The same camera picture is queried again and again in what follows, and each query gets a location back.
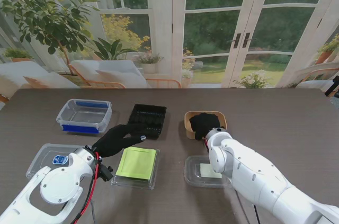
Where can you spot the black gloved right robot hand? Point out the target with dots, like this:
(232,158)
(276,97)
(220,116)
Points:
(205,123)

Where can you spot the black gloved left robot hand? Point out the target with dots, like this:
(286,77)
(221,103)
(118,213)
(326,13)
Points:
(116,139)

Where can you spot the clear lid with white label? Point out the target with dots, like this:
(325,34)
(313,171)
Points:
(196,173)

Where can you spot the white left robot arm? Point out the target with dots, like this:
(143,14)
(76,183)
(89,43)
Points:
(55,187)

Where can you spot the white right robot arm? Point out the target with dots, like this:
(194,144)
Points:
(254,176)

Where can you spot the clear container with blue clips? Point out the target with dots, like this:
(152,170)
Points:
(82,116)

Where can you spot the tan kraft paper bowl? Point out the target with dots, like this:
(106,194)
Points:
(223,123)

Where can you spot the clear lid with green paper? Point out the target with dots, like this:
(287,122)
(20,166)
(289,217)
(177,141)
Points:
(135,165)

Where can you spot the black plastic ridged tray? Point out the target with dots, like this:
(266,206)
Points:
(151,118)

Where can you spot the clear lid with blue label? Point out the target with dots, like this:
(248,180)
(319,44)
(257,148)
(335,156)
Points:
(42,155)

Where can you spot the printed garden door backdrop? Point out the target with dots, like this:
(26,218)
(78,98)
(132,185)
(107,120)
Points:
(159,36)

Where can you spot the black tripod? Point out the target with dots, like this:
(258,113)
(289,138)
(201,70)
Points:
(334,85)

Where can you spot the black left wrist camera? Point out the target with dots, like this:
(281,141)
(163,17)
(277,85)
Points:
(106,173)

